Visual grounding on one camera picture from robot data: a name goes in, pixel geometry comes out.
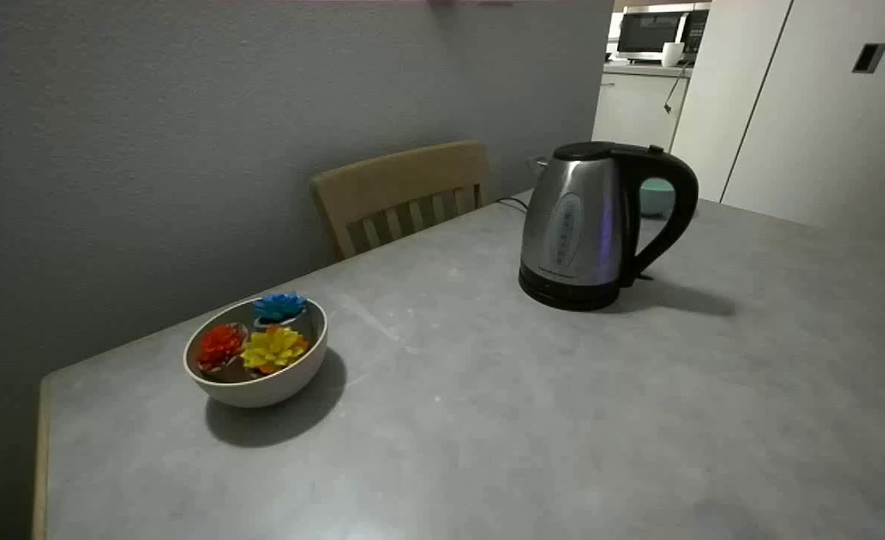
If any beige ceramic bowl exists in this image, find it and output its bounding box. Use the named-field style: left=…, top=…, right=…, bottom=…
left=180, top=294, right=332, bottom=411

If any black kettle power base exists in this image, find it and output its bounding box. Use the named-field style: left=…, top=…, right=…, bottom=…
left=517, top=265, right=628, bottom=315

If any stainless steel electric kettle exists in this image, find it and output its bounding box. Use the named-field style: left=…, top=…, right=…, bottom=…
left=519, top=139, right=701, bottom=299

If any teal container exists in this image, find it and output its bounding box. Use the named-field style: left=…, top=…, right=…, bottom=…
left=638, top=177, right=678, bottom=223

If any yellow paper flower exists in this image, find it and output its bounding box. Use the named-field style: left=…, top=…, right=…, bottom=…
left=238, top=325, right=311, bottom=379

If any light wooden chair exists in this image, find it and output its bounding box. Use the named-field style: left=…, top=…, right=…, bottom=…
left=310, top=139, right=492, bottom=261

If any black wall plate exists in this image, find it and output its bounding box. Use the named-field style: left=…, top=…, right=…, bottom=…
left=851, top=42, right=885, bottom=75

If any white kitchen counter cabinet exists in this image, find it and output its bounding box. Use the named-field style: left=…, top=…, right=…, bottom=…
left=592, top=64, right=694, bottom=153

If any silver microwave oven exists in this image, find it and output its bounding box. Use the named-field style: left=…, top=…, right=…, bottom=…
left=612, top=6, right=712, bottom=67

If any blue paper flower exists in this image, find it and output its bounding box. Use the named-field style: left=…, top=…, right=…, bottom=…
left=252, top=292, right=311, bottom=328

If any red paper flower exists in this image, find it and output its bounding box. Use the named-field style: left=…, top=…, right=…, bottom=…
left=191, top=322, right=250, bottom=373

